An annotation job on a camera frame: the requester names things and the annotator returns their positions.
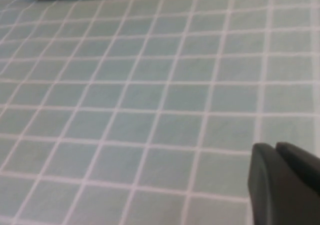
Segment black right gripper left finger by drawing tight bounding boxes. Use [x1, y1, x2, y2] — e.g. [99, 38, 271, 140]
[247, 142, 320, 225]

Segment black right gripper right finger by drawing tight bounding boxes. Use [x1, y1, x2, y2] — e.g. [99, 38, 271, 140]
[275, 141, 320, 187]

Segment green white-grid tablecloth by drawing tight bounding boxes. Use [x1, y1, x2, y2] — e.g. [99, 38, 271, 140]
[0, 0, 320, 225]

